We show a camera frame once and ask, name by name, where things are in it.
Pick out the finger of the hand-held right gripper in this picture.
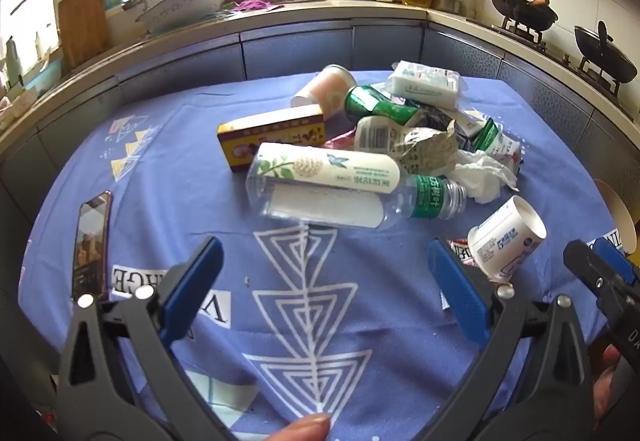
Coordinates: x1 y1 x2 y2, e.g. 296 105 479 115
564 240 640 318
593 237 640 284

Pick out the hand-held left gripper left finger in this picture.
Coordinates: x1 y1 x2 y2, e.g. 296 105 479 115
52 236 241 441

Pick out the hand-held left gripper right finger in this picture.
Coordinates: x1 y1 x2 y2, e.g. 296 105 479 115
426 238 596 441

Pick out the white sponge packet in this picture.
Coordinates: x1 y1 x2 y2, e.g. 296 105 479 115
387 61 462 110

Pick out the pink paper cup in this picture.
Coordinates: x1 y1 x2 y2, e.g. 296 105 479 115
291 65 358 120

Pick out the person's right hand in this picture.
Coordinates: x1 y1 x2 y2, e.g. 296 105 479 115
594 345 623 427

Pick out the person's left hand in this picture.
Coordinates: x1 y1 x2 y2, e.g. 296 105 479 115
267 413 332 441

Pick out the brown paper bucket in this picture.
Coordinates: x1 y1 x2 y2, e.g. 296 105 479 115
592 178 640 267

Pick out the red white wrapper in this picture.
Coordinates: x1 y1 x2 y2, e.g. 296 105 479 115
447 238 476 267

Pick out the white yogurt cup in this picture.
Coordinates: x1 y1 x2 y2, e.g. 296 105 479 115
467 195 547 283

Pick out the blue printed tablecloth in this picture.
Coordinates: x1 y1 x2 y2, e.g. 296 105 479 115
17 68 626 439

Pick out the clear plastic bottle green label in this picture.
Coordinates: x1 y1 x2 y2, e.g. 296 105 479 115
246 156 467 228

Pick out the smartphone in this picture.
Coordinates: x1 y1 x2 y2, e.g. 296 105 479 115
70 191 113 303

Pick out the crumpled white tissue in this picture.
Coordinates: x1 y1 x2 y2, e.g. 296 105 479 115
452 151 519 204

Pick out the crumpled printed paper bag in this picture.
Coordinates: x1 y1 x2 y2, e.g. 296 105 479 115
392 118 458 176

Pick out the green white carton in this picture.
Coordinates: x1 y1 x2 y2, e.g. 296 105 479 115
457 110 523 172

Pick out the yellow cardboard box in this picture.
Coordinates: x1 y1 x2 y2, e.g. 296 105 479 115
217 104 327 173

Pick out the white floral print bottle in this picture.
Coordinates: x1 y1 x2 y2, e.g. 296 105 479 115
255 142 402 195

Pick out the white barcode bottle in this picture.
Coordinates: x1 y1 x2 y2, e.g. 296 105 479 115
354 116 416 152

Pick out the red foil wrapper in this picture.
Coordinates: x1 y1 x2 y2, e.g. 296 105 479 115
325 131 357 150

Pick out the black pot with lid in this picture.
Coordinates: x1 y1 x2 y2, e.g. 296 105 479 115
574 21 638 84

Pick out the green drink can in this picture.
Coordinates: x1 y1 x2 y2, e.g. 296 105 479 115
344 85 421 124

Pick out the gas stove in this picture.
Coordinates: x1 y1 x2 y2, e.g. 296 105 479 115
467 16 640 116

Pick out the black wok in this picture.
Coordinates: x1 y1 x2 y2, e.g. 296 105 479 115
472 0 559 32

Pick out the white enamel basin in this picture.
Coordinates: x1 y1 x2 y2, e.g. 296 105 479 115
136 0 231 36

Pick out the wooden cutting board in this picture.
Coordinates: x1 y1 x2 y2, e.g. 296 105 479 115
57 0 112 70

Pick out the purple vegetable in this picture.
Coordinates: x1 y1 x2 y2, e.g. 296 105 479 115
230 0 283 14

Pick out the green soap bottle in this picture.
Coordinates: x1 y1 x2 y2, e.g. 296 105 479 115
2 37 23 89

